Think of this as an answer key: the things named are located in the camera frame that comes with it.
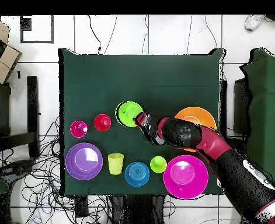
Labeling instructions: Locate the small green bowl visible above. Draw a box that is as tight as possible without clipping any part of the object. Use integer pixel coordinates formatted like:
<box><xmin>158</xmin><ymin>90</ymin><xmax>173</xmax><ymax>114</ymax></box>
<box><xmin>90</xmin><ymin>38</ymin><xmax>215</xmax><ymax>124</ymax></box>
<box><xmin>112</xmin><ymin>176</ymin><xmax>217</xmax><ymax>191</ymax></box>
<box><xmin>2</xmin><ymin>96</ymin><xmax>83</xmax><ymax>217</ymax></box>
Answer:
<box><xmin>114</xmin><ymin>100</ymin><xmax>144</xmax><ymax>128</ymax></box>

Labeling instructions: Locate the red cup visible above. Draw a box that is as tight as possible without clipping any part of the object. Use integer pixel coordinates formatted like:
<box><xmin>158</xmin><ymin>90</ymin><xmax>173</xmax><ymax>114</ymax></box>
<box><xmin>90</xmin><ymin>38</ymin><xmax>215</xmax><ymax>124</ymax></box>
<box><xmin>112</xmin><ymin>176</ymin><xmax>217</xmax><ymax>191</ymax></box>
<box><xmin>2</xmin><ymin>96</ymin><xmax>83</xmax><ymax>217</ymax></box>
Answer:
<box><xmin>93</xmin><ymin>113</ymin><xmax>112</xmax><ymax>132</ymax></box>

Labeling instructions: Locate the yellow cup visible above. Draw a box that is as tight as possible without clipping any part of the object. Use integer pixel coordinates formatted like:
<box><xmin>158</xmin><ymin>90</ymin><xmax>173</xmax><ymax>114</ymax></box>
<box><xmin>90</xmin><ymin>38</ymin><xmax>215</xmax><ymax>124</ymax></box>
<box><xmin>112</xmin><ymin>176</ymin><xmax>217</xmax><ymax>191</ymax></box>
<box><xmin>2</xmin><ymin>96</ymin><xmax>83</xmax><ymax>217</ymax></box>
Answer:
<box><xmin>107</xmin><ymin>153</ymin><xmax>124</xmax><ymax>176</ymax></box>

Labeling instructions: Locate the purple bowl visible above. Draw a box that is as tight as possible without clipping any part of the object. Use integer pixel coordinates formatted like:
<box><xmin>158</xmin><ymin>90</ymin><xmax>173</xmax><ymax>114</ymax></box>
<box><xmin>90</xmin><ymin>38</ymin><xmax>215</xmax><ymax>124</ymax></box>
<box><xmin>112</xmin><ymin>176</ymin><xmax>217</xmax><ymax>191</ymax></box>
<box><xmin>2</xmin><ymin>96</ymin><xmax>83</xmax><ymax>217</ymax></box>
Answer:
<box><xmin>65</xmin><ymin>142</ymin><xmax>103</xmax><ymax>181</ymax></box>

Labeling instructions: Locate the dark green tablecloth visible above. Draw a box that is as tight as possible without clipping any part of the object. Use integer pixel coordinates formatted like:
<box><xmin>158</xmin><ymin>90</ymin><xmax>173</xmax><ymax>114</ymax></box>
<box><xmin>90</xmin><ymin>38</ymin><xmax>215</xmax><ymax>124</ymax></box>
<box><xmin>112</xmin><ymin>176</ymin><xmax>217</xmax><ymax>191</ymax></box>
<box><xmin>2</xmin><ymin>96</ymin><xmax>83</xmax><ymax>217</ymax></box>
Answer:
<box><xmin>58</xmin><ymin>48</ymin><xmax>225</xmax><ymax>197</ymax></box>

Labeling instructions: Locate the lime green cup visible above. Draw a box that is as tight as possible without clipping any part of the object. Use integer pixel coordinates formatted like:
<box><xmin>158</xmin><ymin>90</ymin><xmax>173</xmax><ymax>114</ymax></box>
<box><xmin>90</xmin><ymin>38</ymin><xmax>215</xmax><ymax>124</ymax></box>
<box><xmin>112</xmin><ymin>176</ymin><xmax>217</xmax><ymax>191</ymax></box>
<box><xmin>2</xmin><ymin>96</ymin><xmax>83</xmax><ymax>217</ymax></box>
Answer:
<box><xmin>149</xmin><ymin>155</ymin><xmax>168</xmax><ymax>174</ymax></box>

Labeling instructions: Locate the large orange bowl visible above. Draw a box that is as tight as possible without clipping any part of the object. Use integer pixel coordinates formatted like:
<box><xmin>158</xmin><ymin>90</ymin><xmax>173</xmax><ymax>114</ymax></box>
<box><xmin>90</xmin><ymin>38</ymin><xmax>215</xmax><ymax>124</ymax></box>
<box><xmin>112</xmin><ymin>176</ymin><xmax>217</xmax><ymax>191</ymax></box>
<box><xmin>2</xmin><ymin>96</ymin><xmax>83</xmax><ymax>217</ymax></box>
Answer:
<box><xmin>173</xmin><ymin>106</ymin><xmax>217</xmax><ymax>153</ymax></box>

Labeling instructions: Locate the blue bowl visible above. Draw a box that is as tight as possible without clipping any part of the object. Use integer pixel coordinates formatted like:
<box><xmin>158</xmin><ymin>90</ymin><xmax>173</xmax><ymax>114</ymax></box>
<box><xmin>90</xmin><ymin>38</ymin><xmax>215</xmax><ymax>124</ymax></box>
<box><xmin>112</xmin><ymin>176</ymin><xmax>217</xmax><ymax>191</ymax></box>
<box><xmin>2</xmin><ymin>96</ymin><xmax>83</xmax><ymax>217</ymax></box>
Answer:
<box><xmin>124</xmin><ymin>162</ymin><xmax>151</xmax><ymax>188</ymax></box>

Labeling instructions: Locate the magenta cup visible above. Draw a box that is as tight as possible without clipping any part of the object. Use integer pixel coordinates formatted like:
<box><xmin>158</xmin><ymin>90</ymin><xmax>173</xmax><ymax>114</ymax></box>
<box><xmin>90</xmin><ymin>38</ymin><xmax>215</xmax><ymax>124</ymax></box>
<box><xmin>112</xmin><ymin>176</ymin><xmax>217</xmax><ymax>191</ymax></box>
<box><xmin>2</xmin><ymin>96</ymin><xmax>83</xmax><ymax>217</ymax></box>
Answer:
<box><xmin>69</xmin><ymin>120</ymin><xmax>89</xmax><ymax>139</ymax></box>

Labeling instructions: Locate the large pink bowl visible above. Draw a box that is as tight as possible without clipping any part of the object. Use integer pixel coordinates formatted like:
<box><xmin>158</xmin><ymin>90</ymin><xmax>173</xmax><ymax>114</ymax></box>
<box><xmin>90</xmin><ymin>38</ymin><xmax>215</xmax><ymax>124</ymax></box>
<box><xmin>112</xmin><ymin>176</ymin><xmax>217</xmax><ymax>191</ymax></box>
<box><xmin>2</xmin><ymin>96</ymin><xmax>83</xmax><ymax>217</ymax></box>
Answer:
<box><xmin>163</xmin><ymin>155</ymin><xmax>210</xmax><ymax>200</ymax></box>

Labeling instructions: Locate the black box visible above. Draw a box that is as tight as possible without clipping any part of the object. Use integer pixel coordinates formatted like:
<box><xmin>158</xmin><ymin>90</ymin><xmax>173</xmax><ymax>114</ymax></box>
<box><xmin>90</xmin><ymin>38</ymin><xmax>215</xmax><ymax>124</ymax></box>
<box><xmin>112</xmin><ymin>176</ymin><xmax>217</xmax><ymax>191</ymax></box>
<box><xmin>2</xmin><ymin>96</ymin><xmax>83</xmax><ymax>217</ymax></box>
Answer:
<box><xmin>232</xmin><ymin>78</ymin><xmax>253</xmax><ymax>136</ymax></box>

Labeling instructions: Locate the black power adapter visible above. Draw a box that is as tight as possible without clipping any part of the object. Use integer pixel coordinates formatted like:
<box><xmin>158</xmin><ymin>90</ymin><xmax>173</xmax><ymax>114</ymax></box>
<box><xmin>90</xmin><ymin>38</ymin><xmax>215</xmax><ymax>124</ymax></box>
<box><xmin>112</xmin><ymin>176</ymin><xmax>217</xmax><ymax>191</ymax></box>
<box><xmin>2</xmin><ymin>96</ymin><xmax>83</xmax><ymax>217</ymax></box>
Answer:
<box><xmin>74</xmin><ymin>197</ymin><xmax>89</xmax><ymax>218</ymax></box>

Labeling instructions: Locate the white shoe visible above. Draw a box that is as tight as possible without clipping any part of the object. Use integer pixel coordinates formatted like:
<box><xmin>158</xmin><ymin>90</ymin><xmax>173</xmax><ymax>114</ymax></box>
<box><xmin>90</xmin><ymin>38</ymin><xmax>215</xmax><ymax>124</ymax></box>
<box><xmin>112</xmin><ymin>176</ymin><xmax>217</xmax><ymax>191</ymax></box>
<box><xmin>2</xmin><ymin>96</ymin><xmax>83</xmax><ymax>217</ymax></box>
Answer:
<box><xmin>244</xmin><ymin>14</ymin><xmax>266</xmax><ymax>32</ymax></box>

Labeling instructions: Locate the black cable with plug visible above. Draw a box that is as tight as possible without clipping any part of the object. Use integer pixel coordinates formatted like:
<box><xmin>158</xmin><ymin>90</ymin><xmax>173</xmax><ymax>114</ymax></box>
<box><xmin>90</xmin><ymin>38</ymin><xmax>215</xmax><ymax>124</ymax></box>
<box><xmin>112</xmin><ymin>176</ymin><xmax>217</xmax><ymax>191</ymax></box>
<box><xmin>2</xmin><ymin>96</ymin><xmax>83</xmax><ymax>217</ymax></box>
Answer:
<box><xmin>87</xmin><ymin>15</ymin><xmax>102</xmax><ymax>55</ymax></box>

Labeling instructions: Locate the thin grey cable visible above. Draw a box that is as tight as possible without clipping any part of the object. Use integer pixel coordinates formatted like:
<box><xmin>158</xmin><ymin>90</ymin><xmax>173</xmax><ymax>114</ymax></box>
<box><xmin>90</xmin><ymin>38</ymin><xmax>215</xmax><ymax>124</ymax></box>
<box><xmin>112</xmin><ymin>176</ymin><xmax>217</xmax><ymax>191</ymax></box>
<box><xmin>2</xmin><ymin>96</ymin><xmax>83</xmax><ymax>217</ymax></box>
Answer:
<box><xmin>103</xmin><ymin>15</ymin><xmax>117</xmax><ymax>55</ymax></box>

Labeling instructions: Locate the tangle of floor cables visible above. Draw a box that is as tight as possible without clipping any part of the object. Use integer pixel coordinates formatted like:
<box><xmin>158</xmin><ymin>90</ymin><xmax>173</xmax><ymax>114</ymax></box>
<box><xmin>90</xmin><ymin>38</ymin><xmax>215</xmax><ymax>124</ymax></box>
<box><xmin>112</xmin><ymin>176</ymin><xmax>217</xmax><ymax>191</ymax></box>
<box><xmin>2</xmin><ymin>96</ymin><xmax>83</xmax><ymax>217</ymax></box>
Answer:
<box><xmin>0</xmin><ymin>115</ymin><xmax>126</xmax><ymax>224</ymax></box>

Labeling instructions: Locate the black chair frame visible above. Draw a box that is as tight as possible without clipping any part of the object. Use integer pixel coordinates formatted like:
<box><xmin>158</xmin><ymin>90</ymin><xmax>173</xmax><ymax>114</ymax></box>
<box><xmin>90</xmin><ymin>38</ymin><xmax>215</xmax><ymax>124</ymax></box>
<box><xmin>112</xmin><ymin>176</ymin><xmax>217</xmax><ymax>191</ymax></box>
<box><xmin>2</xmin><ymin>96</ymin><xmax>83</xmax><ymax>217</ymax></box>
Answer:
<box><xmin>0</xmin><ymin>75</ymin><xmax>40</xmax><ymax>159</ymax></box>

